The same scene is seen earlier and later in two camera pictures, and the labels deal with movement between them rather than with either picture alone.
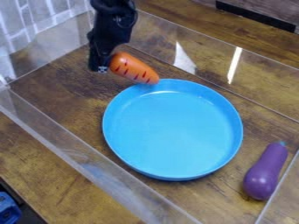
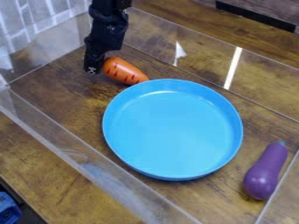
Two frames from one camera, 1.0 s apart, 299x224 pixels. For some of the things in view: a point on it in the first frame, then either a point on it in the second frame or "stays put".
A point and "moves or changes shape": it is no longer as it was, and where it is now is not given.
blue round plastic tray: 173,129 stays put
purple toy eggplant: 260,177 stays put
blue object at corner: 11,213 stays put
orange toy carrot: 127,66 moves or changes shape
